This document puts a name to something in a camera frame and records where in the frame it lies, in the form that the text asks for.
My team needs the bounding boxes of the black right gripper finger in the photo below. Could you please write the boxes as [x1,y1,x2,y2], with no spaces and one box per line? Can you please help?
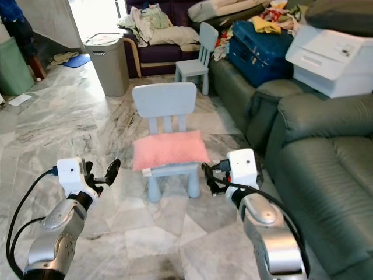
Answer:
[200,163,221,195]

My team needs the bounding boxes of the pink fluffy pillow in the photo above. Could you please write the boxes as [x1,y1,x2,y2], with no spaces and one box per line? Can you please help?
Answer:
[132,130,212,174]

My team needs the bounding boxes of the dark green leather sofa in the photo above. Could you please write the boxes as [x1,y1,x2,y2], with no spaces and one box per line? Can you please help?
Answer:
[265,93,373,278]
[210,57,321,153]

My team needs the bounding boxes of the purple sofa with beige trim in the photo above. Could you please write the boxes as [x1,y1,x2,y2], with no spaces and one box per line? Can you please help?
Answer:
[124,0,269,78]

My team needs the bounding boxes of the beige pillow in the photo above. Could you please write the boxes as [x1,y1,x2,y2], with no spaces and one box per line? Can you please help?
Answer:
[150,26,200,46]

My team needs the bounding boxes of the light blue kids chair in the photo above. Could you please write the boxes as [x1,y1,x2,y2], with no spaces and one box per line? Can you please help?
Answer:
[175,22,219,95]
[132,82,202,203]

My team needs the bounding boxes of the white paper sheet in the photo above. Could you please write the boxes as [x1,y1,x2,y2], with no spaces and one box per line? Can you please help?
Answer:
[7,93,33,107]

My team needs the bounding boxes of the grey plastic trash bin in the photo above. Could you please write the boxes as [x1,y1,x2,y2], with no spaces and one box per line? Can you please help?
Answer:
[83,33,130,97]

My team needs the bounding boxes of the blue floor mat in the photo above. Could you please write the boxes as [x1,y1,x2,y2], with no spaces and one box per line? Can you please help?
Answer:
[61,54,92,68]

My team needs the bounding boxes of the brown wooden furniture leg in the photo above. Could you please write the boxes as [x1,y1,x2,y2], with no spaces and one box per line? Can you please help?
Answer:
[29,55,46,81]

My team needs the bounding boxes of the beige cloth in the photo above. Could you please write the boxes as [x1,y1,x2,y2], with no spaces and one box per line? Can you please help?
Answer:
[50,51,79,65]

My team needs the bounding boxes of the green plastic bin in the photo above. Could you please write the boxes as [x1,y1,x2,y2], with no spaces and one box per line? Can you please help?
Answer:
[0,36,36,97]

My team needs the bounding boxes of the blue suitcase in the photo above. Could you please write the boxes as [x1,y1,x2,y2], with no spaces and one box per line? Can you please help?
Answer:
[227,20,295,87]

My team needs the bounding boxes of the colourful patterned clothes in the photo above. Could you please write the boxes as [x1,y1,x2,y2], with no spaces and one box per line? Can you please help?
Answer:
[213,28,233,62]

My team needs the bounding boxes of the pile of pale clothes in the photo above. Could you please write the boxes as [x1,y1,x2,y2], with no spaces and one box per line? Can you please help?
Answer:
[118,5,173,43]

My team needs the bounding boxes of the white boxy appliance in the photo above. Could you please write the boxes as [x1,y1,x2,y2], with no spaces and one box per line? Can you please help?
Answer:
[286,24,373,99]

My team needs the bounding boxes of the yellow cloth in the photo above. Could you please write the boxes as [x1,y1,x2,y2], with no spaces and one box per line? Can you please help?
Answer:
[249,16,282,34]

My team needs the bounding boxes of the blue garment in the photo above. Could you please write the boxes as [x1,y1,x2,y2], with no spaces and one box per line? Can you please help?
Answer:
[0,0,37,59]

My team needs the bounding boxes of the large beige duvet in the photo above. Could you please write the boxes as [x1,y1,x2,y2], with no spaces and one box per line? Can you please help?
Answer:
[188,0,269,23]

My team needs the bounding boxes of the pile of mixed clothes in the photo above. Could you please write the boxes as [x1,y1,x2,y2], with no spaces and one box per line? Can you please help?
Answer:
[259,0,309,36]

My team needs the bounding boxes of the dark grey cushion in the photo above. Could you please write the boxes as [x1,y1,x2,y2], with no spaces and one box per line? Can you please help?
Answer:
[306,0,373,37]

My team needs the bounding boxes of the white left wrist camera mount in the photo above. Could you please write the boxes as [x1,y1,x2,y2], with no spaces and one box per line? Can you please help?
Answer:
[57,158,97,196]

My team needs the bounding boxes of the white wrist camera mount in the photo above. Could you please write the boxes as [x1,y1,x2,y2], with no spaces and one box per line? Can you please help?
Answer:
[57,158,97,196]
[227,149,261,188]

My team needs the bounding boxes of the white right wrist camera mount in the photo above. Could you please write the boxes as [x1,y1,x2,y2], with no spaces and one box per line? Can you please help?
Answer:
[227,149,261,188]

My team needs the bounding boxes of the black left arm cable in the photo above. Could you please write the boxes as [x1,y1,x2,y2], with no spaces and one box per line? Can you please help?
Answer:
[6,167,60,279]

